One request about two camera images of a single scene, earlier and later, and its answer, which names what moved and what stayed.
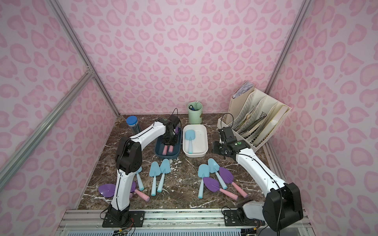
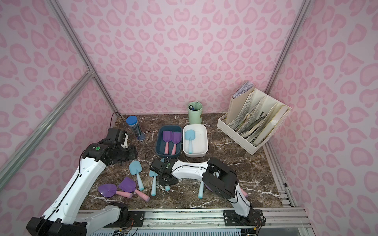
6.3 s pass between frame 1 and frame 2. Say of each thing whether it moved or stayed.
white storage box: stayed
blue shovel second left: stayed
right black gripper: moved
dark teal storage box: stayed
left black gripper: moved
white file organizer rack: stayed
